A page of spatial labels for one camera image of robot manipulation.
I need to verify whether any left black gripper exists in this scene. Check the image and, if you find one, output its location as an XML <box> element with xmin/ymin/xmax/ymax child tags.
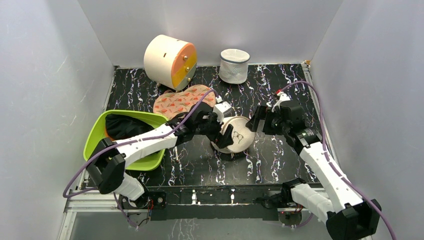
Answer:
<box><xmin>194</xmin><ymin>109</ymin><xmax>233</xmax><ymax>148</ymax></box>

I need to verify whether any round white mesh laundry bag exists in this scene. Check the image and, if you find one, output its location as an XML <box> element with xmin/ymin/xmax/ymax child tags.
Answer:
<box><xmin>211</xmin><ymin>116</ymin><xmax>256</xmax><ymax>154</ymax></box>

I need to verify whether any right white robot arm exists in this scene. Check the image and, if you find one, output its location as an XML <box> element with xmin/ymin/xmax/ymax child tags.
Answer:
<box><xmin>246</xmin><ymin>100</ymin><xmax>381</xmax><ymax>240</ymax></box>

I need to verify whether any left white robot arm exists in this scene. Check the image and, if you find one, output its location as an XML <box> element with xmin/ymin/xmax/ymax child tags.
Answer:
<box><xmin>86</xmin><ymin>110</ymin><xmax>234</xmax><ymax>208</ymax></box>

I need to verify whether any red white marker pen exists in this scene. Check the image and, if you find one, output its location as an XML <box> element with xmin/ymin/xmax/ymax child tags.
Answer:
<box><xmin>174</xmin><ymin>147</ymin><xmax>180</xmax><ymax>163</ymax></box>

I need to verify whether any floral pink mesh pouch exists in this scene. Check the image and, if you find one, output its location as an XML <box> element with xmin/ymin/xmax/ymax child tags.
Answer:
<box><xmin>153</xmin><ymin>84</ymin><xmax>210</xmax><ymax>120</ymax></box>

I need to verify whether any white mesh cylinder basket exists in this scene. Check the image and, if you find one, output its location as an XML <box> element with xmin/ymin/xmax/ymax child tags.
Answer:
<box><xmin>218</xmin><ymin>48</ymin><xmax>251</xmax><ymax>84</ymax></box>

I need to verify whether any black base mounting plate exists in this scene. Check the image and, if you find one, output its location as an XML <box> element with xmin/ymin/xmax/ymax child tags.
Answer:
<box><xmin>117</xmin><ymin>183</ymin><xmax>316</xmax><ymax>222</ymax></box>

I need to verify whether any round cream drawer box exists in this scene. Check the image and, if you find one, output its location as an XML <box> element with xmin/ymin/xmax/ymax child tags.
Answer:
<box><xmin>143</xmin><ymin>34</ymin><xmax>198</xmax><ymax>91</ymax></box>

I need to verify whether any black clothing in basin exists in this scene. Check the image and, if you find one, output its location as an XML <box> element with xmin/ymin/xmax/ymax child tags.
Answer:
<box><xmin>105</xmin><ymin>114</ymin><xmax>154</xmax><ymax>140</ymax></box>

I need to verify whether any orange cloth in basin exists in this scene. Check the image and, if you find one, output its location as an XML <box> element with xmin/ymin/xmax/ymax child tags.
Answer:
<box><xmin>104</xmin><ymin>127</ymin><xmax>115</xmax><ymax>141</ymax></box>

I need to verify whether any green plastic basin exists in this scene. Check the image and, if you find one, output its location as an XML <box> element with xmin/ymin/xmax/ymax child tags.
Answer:
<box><xmin>83</xmin><ymin>109</ymin><xmax>168</xmax><ymax>171</ymax></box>

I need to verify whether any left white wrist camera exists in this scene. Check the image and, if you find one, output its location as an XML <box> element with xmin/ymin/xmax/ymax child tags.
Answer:
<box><xmin>213</xmin><ymin>101</ymin><xmax>234</xmax><ymax>119</ymax></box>

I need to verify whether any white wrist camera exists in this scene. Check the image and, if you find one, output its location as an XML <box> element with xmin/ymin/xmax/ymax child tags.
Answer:
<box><xmin>271</xmin><ymin>90</ymin><xmax>291</xmax><ymax>113</ymax></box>
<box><xmin>213</xmin><ymin>101</ymin><xmax>234</xmax><ymax>119</ymax></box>

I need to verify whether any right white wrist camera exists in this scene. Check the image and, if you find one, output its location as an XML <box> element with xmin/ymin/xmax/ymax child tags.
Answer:
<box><xmin>271</xmin><ymin>90</ymin><xmax>291</xmax><ymax>113</ymax></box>

